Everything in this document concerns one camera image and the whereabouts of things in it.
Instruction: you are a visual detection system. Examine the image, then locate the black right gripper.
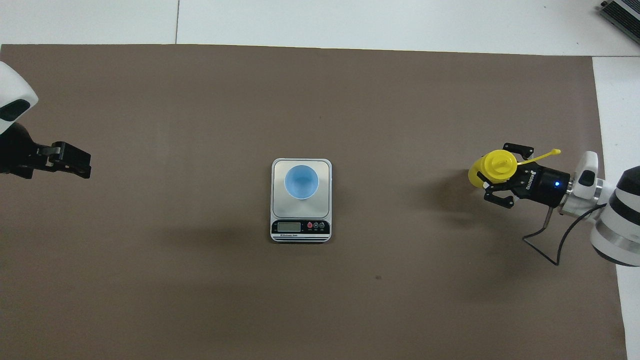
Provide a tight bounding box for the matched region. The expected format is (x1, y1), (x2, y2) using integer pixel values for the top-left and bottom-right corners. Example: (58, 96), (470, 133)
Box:
(477, 143), (571, 209)

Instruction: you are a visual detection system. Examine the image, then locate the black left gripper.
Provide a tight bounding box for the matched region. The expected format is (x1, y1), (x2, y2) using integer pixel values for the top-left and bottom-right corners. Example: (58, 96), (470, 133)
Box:
(0, 122), (93, 180)

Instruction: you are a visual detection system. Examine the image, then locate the yellow squeeze bottle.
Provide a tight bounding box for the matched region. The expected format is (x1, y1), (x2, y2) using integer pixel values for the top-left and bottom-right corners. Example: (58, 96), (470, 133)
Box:
(468, 148), (562, 191)

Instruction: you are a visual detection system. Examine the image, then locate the light blue plastic cup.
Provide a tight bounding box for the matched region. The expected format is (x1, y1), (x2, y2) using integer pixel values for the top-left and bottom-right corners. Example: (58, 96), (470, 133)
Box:
(284, 164), (320, 200)

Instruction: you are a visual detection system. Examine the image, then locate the silver digital kitchen scale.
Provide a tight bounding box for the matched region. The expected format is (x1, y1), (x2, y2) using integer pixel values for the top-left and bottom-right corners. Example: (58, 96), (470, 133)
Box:
(270, 157), (333, 244)

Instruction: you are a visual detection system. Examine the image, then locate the brown paper table mat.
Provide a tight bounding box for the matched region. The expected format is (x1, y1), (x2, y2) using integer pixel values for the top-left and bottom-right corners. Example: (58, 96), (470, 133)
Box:
(0, 43), (629, 360)

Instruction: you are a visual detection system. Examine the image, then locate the grey ribbed metal box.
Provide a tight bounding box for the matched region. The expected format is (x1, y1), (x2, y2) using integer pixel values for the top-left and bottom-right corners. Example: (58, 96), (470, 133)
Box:
(599, 0), (640, 33)

